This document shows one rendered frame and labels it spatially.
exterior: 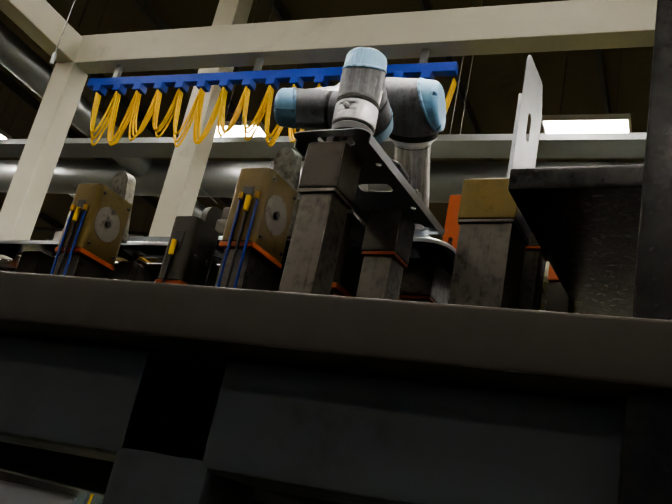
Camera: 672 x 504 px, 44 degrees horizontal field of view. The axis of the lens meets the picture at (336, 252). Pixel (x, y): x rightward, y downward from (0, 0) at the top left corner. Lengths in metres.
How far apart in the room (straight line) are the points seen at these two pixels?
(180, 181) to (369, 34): 5.36
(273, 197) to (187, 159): 8.84
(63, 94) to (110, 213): 4.43
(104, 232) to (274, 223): 0.35
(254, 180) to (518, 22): 3.59
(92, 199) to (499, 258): 0.69
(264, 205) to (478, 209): 0.30
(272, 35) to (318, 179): 4.28
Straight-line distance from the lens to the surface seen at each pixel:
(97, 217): 1.44
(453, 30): 4.77
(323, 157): 0.97
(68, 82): 5.92
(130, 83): 5.64
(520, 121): 1.32
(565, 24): 4.64
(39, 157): 5.68
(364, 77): 1.45
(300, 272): 0.92
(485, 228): 1.13
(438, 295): 1.26
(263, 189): 1.20
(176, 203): 9.81
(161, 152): 11.51
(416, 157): 1.95
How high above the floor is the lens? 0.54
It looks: 20 degrees up
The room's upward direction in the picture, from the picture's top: 12 degrees clockwise
